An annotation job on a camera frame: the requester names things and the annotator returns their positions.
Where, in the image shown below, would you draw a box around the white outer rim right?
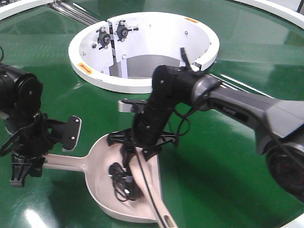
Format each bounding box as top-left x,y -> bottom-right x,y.
235,0 -> 304,29

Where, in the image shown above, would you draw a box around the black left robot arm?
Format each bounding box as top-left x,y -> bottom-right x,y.
0,63 -> 81,187

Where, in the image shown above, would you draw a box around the beige plastic dustpan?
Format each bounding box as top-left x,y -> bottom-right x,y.
43,135 -> 157,223

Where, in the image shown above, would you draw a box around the black usb cable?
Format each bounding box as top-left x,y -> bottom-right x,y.
108,162 -> 143,202

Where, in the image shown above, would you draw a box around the orange arrow sticker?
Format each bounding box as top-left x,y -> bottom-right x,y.
77,63 -> 93,75
184,17 -> 199,24

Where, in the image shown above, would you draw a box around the front orange arrow sticker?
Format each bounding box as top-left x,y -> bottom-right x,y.
77,63 -> 93,75

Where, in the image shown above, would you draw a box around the beige hand broom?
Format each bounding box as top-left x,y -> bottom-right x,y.
129,150 -> 178,228

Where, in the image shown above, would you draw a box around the left black bearing mount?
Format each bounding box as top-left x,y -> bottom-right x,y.
96,27 -> 111,50

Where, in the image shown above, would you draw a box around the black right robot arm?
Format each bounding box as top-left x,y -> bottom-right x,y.
107,48 -> 304,201

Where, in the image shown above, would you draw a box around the white central conveyor ring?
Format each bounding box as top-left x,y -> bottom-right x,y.
68,12 -> 220,94

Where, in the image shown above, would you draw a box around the black bearing mount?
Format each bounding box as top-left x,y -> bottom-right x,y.
114,20 -> 139,42
96,27 -> 111,50

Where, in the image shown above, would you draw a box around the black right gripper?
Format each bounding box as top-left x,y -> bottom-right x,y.
107,111 -> 177,176

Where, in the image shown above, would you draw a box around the white rim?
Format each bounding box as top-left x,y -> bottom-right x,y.
0,0 -> 54,20
235,0 -> 304,29

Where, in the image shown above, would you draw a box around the rear orange arrow sticker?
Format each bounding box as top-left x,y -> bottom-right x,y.
184,17 -> 199,24

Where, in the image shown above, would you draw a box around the white outer rim left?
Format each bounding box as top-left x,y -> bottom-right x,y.
0,0 -> 54,20

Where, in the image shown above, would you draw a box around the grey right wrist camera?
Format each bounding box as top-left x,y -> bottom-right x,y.
118,98 -> 147,114

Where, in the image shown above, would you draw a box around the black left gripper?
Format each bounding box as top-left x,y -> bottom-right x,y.
0,112 -> 82,187

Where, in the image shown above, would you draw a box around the right black bearing mount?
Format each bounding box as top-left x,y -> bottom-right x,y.
114,20 -> 139,42

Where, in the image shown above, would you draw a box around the rear chrome conveyor rollers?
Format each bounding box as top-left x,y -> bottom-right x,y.
48,0 -> 100,26

